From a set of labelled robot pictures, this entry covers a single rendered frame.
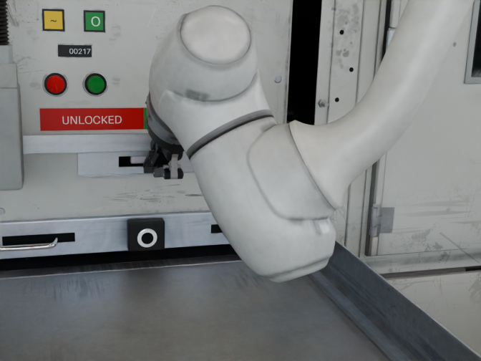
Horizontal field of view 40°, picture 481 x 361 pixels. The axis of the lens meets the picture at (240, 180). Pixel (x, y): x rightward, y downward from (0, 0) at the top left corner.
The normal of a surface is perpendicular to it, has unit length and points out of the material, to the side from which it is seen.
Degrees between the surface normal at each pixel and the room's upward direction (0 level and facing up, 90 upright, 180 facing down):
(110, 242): 90
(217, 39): 62
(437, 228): 90
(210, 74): 113
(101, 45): 90
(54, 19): 90
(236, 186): 78
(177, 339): 0
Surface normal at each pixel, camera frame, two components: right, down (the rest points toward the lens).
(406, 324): -0.96, 0.04
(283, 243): -0.05, 0.21
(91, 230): 0.28, 0.25
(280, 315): 0.04, -0.97
